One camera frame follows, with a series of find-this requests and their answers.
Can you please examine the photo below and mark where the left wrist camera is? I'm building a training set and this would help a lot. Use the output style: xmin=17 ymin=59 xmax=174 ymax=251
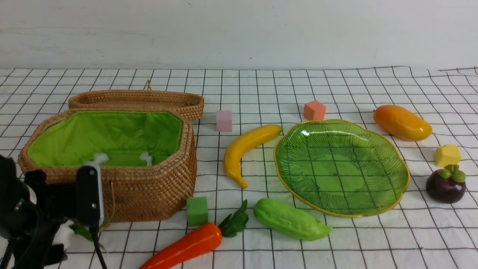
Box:
xmin=75 ymin=161 xmax=105 ymax=227

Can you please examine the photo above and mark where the orange foam cube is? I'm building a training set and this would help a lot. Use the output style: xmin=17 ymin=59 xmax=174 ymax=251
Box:
xmin=303 ymin=100 xmax=326 ymax=121

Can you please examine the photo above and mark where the black camera cable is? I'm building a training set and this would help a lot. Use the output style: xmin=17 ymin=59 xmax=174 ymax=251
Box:
xmin=90 ymin=223 xmax=109 ymax=269

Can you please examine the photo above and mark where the purple toy mangosteen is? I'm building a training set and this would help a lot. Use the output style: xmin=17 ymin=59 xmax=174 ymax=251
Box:
xmin=426 ymin=164 xmax=466 ymax=204

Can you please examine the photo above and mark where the green toy cucumber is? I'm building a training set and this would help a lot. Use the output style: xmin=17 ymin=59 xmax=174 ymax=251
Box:
xmin=253 ymin=198 xmax=333 ymax=241

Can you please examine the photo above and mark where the orange toy mango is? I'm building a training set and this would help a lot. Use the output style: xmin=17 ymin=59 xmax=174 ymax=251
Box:
xmin=373 ymin=105 xmax=432 ymax=141

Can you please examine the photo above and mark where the yellow toy banana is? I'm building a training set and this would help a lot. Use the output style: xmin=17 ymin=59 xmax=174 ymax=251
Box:
xmin=223 ymin=124 xmax=282 ymax=189

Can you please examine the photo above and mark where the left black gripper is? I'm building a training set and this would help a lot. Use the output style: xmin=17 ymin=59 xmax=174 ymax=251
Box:
xmin=0 ymin=156 xmax=77 ymax=269

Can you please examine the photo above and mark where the white toy radish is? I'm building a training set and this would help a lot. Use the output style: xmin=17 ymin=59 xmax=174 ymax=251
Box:
xmin=53 ymin=220 xmax=93 ymax=250

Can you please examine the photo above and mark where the green foam cube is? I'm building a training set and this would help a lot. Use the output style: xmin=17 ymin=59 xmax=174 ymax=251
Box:
xmin=186 ymin=197 xmax=209 ymax=228

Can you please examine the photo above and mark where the green glass leaf plate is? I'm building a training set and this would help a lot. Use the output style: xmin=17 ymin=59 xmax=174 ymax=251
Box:
xmin=274 ymin=119 xmax=411 ymax=217

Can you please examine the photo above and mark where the woven wicker basket lid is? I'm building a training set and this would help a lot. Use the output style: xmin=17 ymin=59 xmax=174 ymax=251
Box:
xmin=68 ymin=80 xmax=205 ymax=121

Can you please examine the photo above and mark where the pink foam cube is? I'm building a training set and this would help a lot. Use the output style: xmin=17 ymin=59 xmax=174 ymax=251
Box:
xmin=215 ymin=110 xmax=233 ymax=132

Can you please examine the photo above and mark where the orange toy carrot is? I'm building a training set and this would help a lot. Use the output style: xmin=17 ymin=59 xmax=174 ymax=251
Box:
xmin=140 ymin=200 xmax=249 ymax=269

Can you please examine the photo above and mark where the yellow foam cube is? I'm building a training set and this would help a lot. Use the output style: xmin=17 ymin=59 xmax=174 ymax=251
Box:
xmin=433 ymin=144 xmax=461 ymax=167

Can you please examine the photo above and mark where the checkered white tablecloth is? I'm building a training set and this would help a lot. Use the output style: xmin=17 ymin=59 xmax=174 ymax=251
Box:
xmin=0 ymin=67 xmax=478 ymax=269

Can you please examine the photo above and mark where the woven wicker basket green lining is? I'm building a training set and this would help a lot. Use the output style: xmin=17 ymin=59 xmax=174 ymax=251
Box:
xmin=18 ymin=108 xmax=198 ymax=223

